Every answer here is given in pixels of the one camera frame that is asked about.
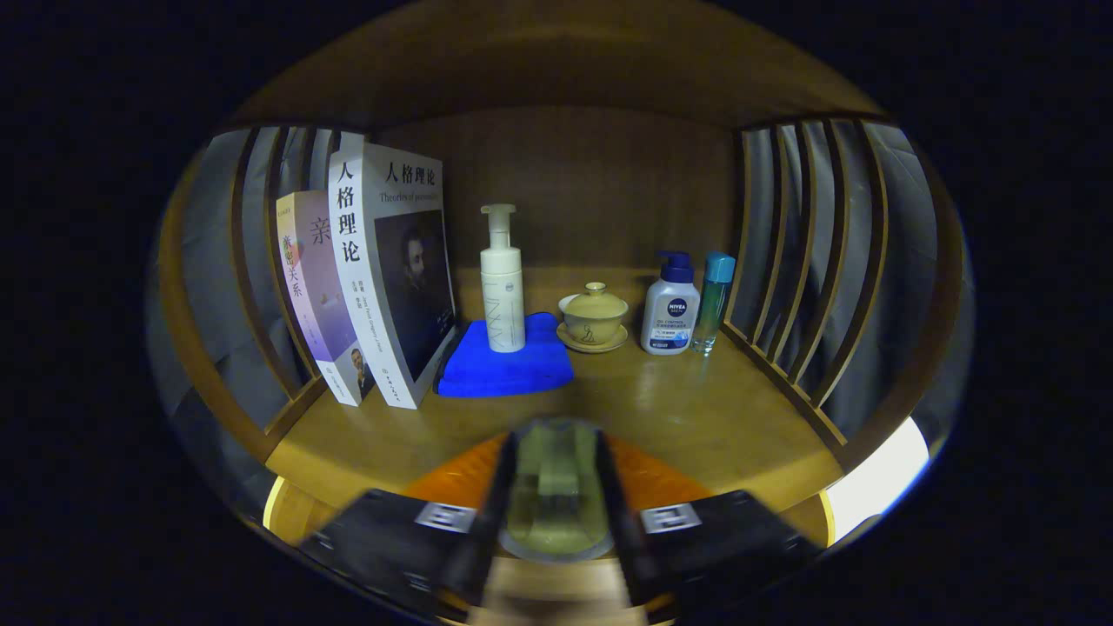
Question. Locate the green cup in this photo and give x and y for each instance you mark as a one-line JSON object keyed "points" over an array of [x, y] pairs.
{"points": [[556, 487]]}

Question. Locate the yellow lidded teacup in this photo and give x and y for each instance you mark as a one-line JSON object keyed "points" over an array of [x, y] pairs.
{"points": [[593, 315]]}

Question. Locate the blue folded cloth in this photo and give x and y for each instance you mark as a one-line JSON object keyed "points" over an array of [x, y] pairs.
{"points": [[513, 369]]}

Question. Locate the white portrait book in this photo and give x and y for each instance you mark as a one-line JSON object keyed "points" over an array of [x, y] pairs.
{"points": [[383, 261]]}

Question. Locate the wooden countertop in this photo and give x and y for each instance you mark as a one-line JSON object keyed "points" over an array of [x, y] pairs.
{"points": [[696, 409]]}

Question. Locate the purple book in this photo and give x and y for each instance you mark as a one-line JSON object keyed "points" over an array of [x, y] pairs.
{"points": [[313, 287]]}

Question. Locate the white sheet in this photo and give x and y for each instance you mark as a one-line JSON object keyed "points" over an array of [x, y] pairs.
{"points": [[878, 474]]}

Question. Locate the white pump bottle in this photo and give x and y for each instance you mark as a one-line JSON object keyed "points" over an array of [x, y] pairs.
{"points": [[503, 296]]}

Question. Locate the teal bottle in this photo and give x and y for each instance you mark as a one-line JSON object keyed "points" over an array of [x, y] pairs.
{"points": [[713, 300]]}

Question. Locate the white blue-capped lotion bottle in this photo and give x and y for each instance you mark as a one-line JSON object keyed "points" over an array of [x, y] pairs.
{"points": [[669, 313]]}

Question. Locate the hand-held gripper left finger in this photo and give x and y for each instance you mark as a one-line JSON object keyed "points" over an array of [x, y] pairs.
{"points": [[493, 522]]}

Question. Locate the brown wooden cabinet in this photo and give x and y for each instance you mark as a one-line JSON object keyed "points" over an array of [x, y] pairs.
{"points": [[591, 174]]}

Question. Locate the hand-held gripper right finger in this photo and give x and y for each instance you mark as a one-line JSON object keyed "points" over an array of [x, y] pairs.
{"points": [[621, 513]]}

